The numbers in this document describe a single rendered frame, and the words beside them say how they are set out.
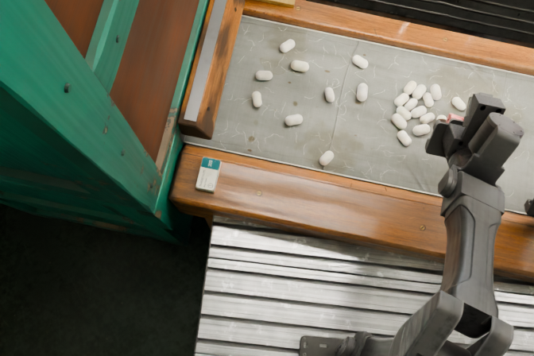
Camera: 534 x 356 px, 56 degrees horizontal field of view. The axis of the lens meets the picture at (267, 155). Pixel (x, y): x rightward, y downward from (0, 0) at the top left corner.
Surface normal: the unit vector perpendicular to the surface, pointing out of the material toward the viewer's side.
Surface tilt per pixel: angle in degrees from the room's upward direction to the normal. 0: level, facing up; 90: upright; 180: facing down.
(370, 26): 0
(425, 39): 0
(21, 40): 90
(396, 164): 0
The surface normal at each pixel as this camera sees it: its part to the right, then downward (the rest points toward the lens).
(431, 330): -0.20, 0.26
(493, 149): -0.29, 0.48
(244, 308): 0.05, -0.25
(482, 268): 0.27, -0.66
